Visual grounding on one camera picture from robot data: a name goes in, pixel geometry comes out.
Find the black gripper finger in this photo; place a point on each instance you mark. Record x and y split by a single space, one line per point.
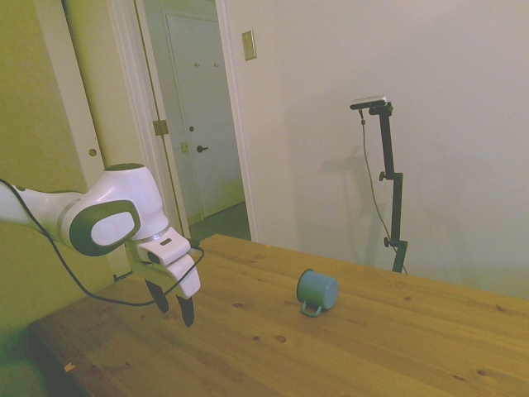
187 311
160 298

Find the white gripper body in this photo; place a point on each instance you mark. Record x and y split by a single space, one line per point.
184 277

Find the blue enamel mug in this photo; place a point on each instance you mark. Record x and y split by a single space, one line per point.
319 292

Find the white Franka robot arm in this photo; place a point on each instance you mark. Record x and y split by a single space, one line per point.
111 194

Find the brass latch strike plate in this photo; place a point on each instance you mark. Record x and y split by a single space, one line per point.
184 147

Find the brass door hinge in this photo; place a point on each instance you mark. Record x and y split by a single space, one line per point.
160 127

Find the white closed door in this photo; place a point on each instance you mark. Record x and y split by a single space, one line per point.
198 103

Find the white open door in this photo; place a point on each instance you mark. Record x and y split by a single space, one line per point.
103 82

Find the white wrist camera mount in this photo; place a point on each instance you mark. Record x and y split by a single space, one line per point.
165 247

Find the black camera stand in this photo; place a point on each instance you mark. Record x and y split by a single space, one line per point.
371 182
390 165

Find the beige light switch plate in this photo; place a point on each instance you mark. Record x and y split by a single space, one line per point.
249 45

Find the grey camera on stand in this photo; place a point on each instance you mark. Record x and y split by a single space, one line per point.
369 101

